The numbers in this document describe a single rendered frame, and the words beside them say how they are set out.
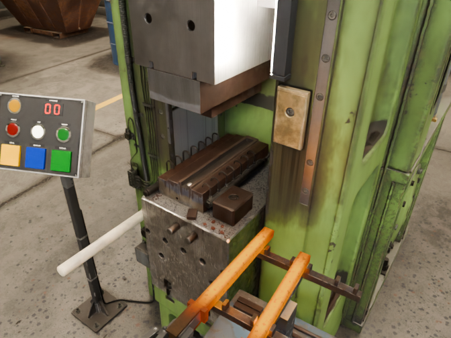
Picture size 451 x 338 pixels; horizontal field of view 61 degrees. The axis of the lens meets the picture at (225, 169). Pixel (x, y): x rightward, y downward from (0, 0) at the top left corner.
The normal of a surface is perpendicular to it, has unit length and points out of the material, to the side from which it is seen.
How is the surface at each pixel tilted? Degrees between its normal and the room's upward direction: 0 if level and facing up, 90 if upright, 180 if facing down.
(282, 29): 90
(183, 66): 90
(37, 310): 0
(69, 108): 60
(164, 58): 90
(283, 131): 90
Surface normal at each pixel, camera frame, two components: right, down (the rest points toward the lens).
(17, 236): 0.01, -0.85
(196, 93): -0.58, 0.43
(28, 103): -0.15, 0.03
